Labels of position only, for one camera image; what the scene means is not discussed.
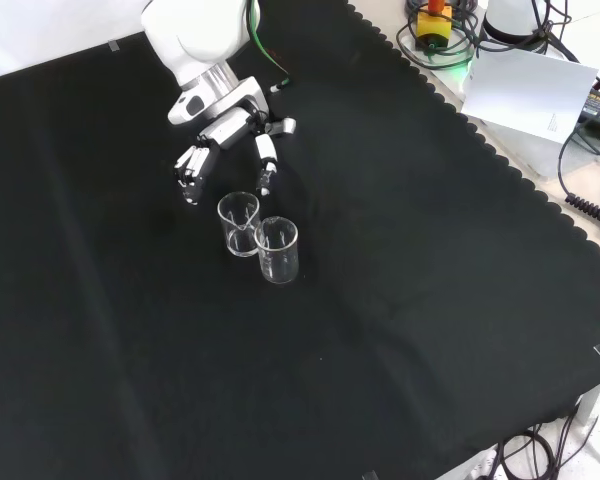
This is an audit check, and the clear glass beaker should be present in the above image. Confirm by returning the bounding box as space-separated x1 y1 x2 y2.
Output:
216 191 261 259
253 215 301 286

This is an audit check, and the pale white board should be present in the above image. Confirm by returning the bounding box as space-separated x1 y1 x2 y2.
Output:
460 48 600 151

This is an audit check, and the black bench cloth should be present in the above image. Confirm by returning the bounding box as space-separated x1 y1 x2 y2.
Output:
0 0 600 480

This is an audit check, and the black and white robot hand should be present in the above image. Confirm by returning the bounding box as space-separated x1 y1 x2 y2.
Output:
167 76 298 208

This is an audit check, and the white metal bracket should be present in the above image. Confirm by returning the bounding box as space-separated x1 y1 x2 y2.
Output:
575 373 600 451

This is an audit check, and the yellow stop button box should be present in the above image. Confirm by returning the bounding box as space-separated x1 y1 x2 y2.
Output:
415 0 454 52

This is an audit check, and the green cable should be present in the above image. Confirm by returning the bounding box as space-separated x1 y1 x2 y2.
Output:
246 0 292 95

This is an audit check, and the white power strip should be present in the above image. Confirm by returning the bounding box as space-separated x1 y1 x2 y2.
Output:
452 447 502 480

